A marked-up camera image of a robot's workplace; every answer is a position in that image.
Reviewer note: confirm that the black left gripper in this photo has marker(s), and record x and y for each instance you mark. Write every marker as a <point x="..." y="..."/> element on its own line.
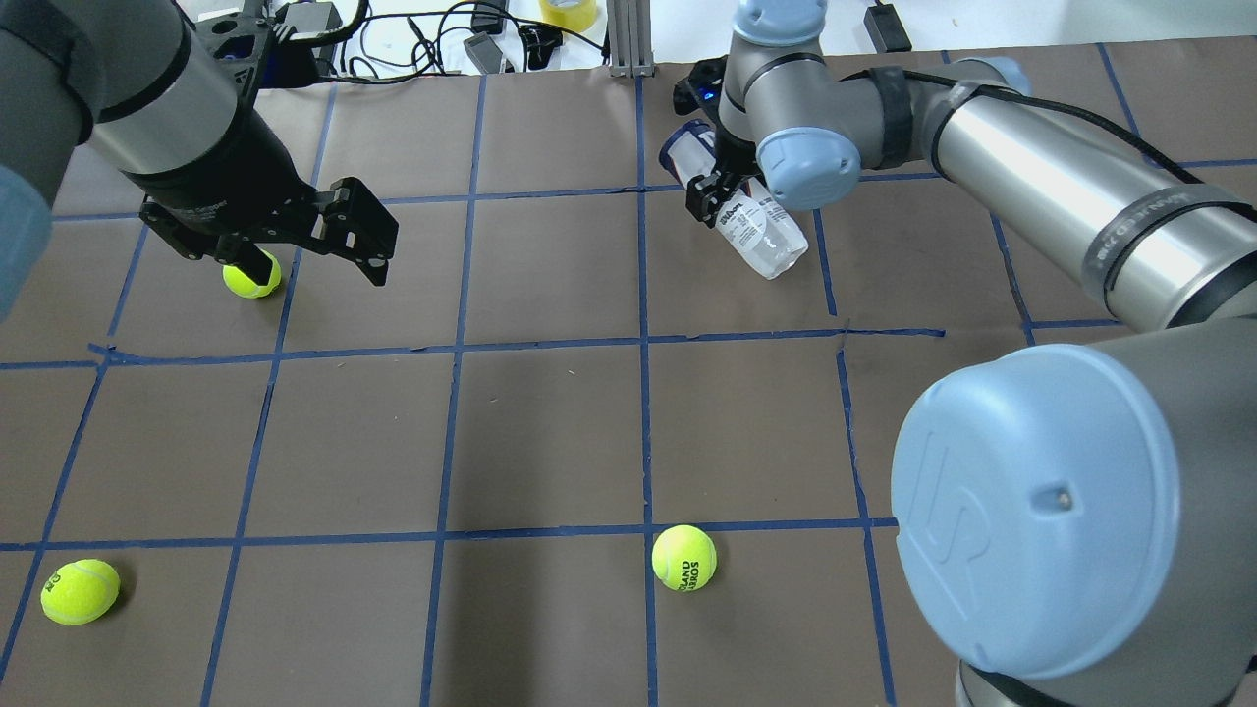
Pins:
<point x="228" y="169"/>

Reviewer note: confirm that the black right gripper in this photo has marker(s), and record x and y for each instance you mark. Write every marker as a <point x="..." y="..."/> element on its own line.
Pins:
<point x="714" y="187"/>

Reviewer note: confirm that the white blue tennis ball can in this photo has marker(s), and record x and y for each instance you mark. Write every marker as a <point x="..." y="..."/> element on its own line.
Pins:
<point x="756" y="227"/>

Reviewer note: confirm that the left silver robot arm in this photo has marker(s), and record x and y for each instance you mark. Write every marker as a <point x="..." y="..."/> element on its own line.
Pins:
<point x="67" y="67"/>

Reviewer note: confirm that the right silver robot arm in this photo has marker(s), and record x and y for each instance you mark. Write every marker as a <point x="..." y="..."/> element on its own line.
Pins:
<point x="774" y="409"/>

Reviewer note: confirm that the tennis ball centre back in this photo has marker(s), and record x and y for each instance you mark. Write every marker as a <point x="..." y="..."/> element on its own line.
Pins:
<point x="684" y="558"/>

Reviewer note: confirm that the tennis ball front Roland Garros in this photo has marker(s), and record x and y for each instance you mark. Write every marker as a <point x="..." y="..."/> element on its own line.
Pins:
<point x="80" y="592"/>

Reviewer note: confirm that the yellow tape roll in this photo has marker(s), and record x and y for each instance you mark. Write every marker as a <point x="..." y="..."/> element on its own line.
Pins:
<point x="574" y="15"/>

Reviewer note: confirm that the black power adapter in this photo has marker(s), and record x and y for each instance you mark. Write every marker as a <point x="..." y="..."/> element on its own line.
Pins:
<point x="885" y="28"/>

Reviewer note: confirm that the aluminium frame post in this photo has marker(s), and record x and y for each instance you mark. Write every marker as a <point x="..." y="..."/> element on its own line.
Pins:
<point x="628" y="30"/>

